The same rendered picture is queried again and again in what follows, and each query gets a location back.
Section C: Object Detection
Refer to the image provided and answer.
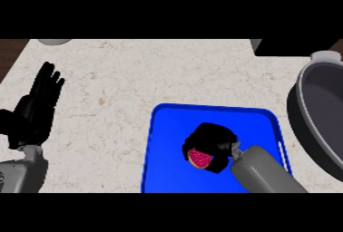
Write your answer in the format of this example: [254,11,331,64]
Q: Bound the black appliance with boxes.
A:
[249,39,343,57]

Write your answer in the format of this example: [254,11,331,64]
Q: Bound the blue tray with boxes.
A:
[140,102,292,194]

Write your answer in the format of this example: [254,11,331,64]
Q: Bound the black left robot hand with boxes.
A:
[0,61,66,150]

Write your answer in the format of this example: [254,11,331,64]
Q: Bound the dark grey pot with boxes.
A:
[285,50,343,183]

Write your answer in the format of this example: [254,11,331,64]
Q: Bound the grey round object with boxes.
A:
[35,39,72,46]

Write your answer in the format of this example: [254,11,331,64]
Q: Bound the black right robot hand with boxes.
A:
[180,121,240,175]

